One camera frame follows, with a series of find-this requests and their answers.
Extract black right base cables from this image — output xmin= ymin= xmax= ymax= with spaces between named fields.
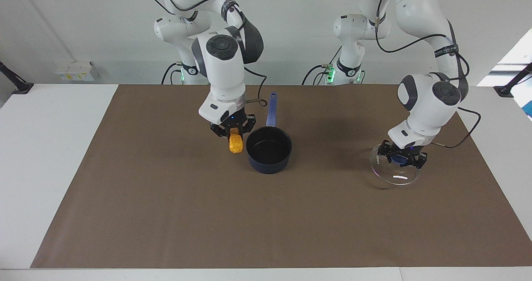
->
xmin=161 ymin=62 xmax=184 ymax=85

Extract brown table mat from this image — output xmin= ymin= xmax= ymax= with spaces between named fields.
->
xmin=30 ymin=84 xmax=532 ymax=269

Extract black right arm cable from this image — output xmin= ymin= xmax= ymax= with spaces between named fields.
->
xmin=143 ymin=0 xmax=267 ymax=107

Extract yellow toy corn cob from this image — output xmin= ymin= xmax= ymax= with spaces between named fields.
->
xmin=229 ymin=133 xmax=244 ymax=153

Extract black base cables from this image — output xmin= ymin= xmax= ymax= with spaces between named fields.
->
xmin=302 ymin=46 xmax=343 ymax=85
xmin=161 ymin=62 xmax=184 ymax=85

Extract black camera stand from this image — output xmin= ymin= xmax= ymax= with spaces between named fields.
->
xmin=0 ymin=61 xmax=34 ymax=95
xmin=494 ymin=63 xmax=532 ymax=98

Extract glass lid with blue knob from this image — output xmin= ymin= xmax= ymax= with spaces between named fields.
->
xmin=369 ymin=143 xmax=420 ymax=186

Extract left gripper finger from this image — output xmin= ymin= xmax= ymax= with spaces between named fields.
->
xmin=376 ymin=140 xmax=393 ymax=158
xmin=409 ymin=150 xmax=428 ymax=169

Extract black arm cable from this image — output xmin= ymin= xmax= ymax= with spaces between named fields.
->
xmin=374 ymin=7 xmax=482 ymax=149
xmin=143 ymin=0 xmax=267 ymax=107

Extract black left base cables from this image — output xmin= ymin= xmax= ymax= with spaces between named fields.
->
xmin=302 ymin=46 xmax=343 ymax=85

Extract white wall outlet box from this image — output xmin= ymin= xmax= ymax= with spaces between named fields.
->
xmin=54 ymin=61 xmax=100 ymax=82

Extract dark pot with blue handle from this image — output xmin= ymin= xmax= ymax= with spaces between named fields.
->
xmin=246 ymin=92 xmax=293 ymax=175

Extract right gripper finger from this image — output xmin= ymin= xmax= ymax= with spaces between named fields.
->
xmin=241 ymin=114 xmax=256 ymax=135
xmin=210 ymin=123 xmax=229 ymax=139

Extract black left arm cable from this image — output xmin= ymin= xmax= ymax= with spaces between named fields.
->
xmin=374 ymin=7 xmax=482 ymax=149

